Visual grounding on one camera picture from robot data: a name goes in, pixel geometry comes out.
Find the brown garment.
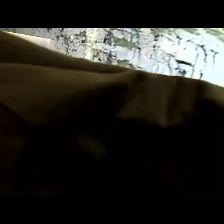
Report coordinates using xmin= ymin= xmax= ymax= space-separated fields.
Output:
xmin=0 ymin=30 xmax=224 ymax=197

